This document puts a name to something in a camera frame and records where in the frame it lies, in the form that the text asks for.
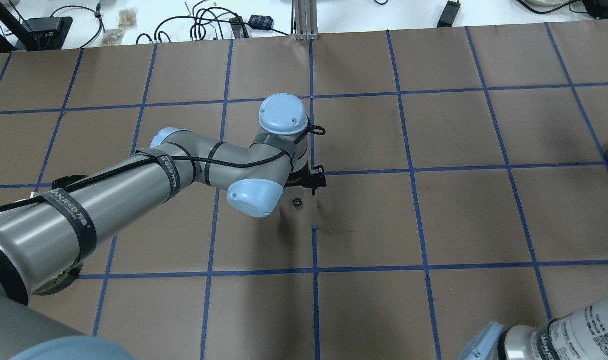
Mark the aluminium frame post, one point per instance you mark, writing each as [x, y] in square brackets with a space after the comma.
[304, 20]

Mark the blue patterned small box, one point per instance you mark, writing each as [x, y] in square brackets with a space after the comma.
[259, 22]

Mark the black device box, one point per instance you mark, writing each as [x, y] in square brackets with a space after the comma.
[50, 32]

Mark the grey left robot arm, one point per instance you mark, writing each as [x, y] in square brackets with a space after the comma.
[53, 232]

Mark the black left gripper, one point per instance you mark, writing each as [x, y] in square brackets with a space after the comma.
[315, 178]

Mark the black power adapter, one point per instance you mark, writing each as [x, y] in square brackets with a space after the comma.
[449, 14]

